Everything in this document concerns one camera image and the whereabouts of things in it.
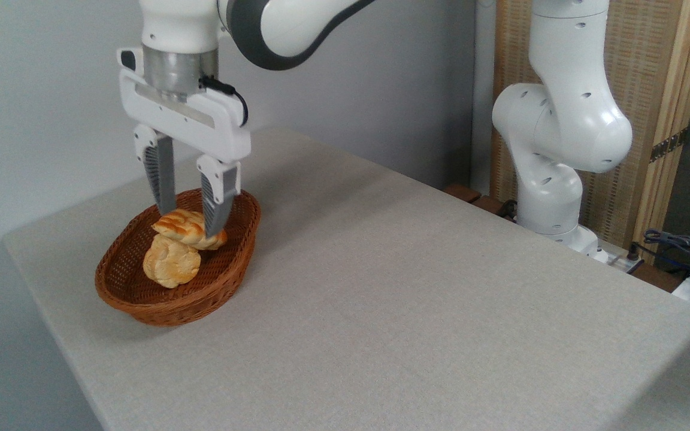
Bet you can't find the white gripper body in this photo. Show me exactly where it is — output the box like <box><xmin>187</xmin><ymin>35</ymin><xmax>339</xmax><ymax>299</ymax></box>
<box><xmin>116</xmin><ymin>48</ymin><xmax>252</xmax><ymax>163</ymax></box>

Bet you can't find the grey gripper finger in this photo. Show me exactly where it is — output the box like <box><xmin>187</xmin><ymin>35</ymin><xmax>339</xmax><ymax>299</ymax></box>
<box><xmin>134</xmin><ymin>124</ymin><xmax>177</xmax><ymax>216</ymax></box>
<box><xmin>196</xmin><ymin>154</ymin><xmax>241</xmax><ymax>238</ymax></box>

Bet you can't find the braided golden bread loaf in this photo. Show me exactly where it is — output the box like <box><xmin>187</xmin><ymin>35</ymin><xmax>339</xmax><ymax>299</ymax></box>
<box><xmin>152</xmin><ymin>209</ymin><xmax>228</xmax><ymax>251</ymax></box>

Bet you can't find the round pale bread roll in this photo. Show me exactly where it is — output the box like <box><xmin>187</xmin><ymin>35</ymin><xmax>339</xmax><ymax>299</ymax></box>
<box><xmin>143</xmin><ymin>235</ymin><xmax>202</xmax><ymax>289</ymax></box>

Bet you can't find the brown wicker basket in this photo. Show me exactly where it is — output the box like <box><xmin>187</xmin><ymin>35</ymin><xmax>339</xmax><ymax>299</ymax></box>
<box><xmin>95</xmin><ymin>188</ymin><xmax>262</xmax><ymax>327</ymax></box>

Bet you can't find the brown wooden block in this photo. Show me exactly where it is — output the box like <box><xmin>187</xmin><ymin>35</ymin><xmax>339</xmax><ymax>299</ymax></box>
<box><xmin>471</xmin><ymin>196</ymin><xmax>516</xmax><ymax>220</ymax></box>
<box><xmin>443</xmin><ymin>184</ymin><xmax>482</xmax><ymax>205</ymax></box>

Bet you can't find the wood and rattan folding screen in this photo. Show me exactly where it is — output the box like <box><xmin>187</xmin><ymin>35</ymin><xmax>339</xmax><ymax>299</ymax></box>
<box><xmin>492</xmin><ymin>0</ymin><xmax>690</xmax><ymax>264</ymax></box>

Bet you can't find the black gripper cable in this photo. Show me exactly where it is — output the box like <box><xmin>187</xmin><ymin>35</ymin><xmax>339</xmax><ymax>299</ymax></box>
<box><xmin>199</xmin><ymin>75</ymin><xmax>249</xmax><ymax>128</ymax></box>

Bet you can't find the dark cable bundle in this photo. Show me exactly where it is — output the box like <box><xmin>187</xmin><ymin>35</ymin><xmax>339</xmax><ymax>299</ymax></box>
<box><xmin>632</xmin><ymin>221</ymin><xmax>690</xmax><ymax>283</ymax></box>

